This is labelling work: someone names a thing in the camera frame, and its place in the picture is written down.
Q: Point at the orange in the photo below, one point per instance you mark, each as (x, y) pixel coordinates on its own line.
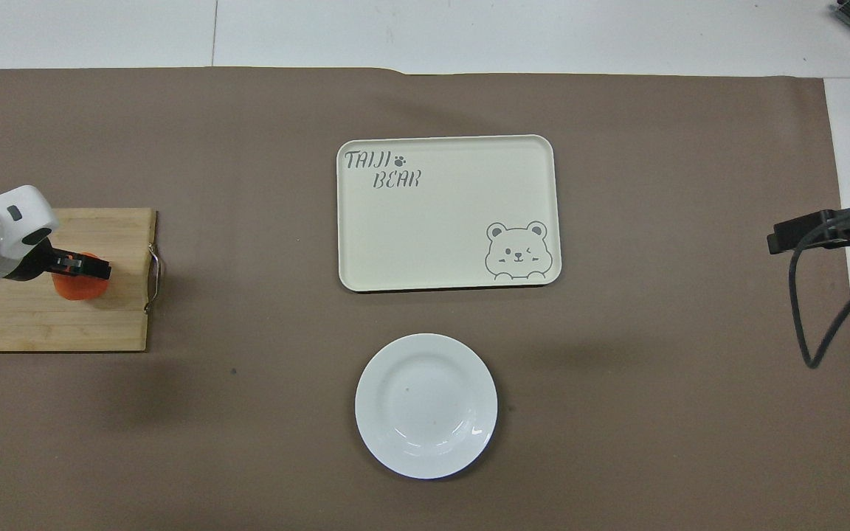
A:
(80, 289)

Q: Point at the cream tray with bear print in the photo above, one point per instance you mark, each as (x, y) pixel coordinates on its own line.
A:
(440, 221)

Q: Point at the wooden cutting board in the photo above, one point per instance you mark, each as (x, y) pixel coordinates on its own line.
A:
(63, 324)

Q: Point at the white round plate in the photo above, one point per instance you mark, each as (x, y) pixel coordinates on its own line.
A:
(426, 405)

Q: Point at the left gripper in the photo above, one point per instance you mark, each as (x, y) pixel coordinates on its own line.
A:
(40, 264)

